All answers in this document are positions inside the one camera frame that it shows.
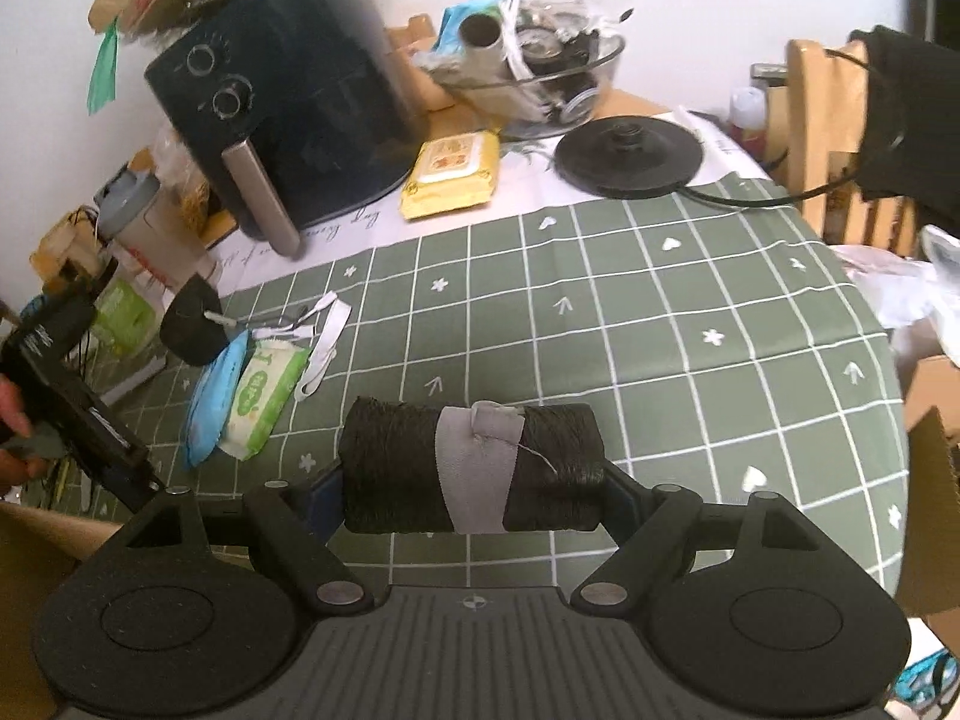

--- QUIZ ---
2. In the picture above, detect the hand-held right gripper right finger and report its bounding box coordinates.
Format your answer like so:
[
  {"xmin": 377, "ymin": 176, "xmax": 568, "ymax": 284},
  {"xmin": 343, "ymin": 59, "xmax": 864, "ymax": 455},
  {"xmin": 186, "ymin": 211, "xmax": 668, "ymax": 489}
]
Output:
[{"xmin": 568, "ymin": 463, "xmax": 827, "ymax": 610}]

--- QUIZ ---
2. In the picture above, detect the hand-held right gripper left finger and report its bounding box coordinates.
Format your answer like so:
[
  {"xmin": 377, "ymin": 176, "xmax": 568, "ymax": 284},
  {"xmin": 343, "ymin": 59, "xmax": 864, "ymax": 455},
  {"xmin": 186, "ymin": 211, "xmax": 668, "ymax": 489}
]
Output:
[{"xmin": 122, "ymin": 463, "xmax": 376, "ymax": 613}]

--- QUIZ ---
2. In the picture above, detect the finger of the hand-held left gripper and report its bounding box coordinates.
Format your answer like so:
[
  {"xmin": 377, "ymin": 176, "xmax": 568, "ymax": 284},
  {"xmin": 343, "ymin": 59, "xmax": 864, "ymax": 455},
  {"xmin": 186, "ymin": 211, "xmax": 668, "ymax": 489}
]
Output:
[{"xmin": 103, "ymin": 456, "xmax": 164, "ymax": 515}]

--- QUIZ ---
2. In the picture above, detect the black thread spool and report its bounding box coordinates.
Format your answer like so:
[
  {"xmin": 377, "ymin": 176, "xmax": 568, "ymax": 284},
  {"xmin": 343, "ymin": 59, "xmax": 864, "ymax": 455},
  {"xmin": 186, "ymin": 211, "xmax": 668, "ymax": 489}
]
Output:
[{"xmin": 337, "ymin": 396, "xmax": 607, "ymax": 536}]

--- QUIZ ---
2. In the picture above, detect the white elastic strap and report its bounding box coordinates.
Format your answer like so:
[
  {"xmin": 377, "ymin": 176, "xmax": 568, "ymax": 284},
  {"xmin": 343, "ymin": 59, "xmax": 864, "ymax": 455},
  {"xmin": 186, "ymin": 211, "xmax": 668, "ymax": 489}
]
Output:
[{"xmin": 251, "ymin": 292, "xmax": 353, "ymax": 400}]

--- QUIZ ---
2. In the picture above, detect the person's left hand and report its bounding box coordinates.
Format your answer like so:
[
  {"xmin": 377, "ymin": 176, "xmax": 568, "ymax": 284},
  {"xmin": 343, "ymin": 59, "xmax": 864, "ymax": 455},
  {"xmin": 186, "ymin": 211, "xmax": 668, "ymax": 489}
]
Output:
[{"xmin": 0, "ymin": 379, "xmax": 50, "ymax": 500}]

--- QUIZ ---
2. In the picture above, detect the green label jar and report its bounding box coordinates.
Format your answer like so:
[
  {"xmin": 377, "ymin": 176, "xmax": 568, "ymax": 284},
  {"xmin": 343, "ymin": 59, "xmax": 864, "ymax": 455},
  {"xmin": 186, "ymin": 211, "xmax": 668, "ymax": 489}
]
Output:
[{"xmin": 91, "ymin": 277, "xmax": 164, "ymax": 355}]

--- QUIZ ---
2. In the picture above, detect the blue flat packet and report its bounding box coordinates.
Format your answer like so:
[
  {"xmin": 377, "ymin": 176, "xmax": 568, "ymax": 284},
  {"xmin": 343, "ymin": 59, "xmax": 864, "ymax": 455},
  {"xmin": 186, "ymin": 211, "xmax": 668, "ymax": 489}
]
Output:
[{"xmin": 183, "ymin": 330, "xmax": 253, "ymax": 467}]

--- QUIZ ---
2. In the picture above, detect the green white tissue packet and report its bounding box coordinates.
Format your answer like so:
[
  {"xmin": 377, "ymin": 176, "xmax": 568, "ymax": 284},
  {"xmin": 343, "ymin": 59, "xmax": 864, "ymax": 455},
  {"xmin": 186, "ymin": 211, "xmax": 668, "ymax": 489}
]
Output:
[{"xmin": 220, "ymin": 340, "xmax": 311, "ymax": 461}]

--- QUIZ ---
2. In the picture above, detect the black round cloth piece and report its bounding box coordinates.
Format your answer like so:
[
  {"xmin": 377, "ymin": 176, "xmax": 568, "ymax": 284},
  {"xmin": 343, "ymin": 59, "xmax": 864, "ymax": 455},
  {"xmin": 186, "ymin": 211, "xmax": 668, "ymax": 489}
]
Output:
[{"xmin": 159, "ymin": 277, "xmax": 231, "ymax": 365}]

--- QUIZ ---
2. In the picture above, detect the green checked tablecloth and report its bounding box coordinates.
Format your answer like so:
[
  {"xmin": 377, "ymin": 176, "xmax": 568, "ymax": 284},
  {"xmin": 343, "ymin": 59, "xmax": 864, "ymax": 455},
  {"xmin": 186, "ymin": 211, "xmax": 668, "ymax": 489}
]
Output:
[{"xmin": 22, "ymin": 175, "xmax": 913, "ymax": 616}]

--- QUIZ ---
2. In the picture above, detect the grey lid shaker bottle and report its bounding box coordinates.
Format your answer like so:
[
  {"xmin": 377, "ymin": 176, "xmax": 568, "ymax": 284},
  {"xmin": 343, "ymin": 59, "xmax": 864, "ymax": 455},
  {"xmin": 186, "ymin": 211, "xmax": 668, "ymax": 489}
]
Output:
[{"xmin": 93, "ymin": 168, "xmax": 202, "ymax": 295}]

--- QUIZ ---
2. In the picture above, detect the green ribbon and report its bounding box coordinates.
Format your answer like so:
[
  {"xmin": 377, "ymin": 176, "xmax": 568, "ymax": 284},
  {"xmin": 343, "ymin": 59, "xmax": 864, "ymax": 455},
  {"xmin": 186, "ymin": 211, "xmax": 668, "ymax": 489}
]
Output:
[{"xmin": 88, "ymin": 18, "xmax": 122, "ymax": 116}]

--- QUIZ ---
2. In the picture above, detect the tall cardboard box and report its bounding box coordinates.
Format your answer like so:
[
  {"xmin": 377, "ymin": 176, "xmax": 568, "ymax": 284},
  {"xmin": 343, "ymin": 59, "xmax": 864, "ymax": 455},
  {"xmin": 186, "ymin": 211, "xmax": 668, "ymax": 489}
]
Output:
[{"xmin": 895, "ymin": 356, "xmax": 960, "ymax": 640}]

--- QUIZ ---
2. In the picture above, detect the white printed cloth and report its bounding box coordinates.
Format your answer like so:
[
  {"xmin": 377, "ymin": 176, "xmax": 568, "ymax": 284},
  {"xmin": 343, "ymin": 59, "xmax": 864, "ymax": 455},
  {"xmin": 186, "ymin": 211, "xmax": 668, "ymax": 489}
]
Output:
[{"xmin": 201, "ymin": 108, "xmax": 773, "ymax": 295}]

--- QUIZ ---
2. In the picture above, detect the black round kettle base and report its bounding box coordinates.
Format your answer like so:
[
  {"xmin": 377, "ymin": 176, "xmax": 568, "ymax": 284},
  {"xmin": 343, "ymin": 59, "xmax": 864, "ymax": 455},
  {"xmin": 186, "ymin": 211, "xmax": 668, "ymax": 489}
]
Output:
[{"xmin": 554, "ymin": 117, "xmax": 705, "ymax": 199}]

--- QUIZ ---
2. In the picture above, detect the yellow wet wipes packet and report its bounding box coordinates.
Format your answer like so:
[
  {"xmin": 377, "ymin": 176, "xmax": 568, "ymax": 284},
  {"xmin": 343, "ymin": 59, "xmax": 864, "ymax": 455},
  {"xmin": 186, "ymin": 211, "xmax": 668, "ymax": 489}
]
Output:
[{"xmin": 399, "ymin": 130, "xmax": 502, "ymax": 222}]

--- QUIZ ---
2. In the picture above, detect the white plastic bag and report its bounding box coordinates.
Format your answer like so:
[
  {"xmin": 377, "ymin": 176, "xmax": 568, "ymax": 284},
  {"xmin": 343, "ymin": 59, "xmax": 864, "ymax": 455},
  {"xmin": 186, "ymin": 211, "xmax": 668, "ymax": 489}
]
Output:
[{"xmin": 831, "ymin": 223, "xmax": 960, "ymax": 365}]

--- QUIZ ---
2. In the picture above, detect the black air fryer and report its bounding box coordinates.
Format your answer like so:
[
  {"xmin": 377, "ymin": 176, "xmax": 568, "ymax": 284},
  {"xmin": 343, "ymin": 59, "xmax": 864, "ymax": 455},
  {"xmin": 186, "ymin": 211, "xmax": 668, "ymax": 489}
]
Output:
[{"xmin": 144, "ymin": 0, "xmax": 430, "ymax": 256}]

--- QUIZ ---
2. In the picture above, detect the red liquid small bottle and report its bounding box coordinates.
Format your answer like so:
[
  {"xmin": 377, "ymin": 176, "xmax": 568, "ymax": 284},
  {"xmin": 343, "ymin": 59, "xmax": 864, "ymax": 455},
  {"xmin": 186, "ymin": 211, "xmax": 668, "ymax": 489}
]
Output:
[{"xmin": 727, "ymin": 86, "xmax": 769, "ymax": 152}]

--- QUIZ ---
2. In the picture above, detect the glass bowl of clutter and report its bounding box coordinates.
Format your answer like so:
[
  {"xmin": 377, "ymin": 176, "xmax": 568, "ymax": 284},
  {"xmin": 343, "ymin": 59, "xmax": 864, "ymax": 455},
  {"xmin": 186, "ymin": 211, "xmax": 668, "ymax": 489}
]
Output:
[{"xmin": 431, "ymin": 0, "xmax": 629, "ymax": 142}]

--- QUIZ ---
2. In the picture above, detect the wooden chair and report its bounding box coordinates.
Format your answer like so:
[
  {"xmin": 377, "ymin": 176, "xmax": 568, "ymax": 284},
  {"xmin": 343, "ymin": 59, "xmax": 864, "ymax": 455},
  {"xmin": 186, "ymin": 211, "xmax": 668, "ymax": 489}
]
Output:
[{"xmin": 763, "ymin": 37, "xmax": 922, "ymax": 250}]

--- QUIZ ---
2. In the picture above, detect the black garment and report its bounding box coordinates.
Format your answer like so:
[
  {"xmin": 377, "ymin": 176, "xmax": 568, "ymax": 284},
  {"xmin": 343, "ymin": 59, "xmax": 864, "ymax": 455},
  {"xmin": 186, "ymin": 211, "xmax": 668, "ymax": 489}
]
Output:
[{"xmin": 847, "ymin": 25, "xmax": 960, "ymax": 242}]

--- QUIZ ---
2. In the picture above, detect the black power cable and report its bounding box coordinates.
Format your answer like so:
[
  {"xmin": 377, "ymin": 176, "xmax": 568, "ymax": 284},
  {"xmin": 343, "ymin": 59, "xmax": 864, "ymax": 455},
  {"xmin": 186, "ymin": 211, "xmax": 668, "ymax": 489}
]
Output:
[{"xmin": 673, "ymin": 37, "xmax": 910, "ymax": 208}]

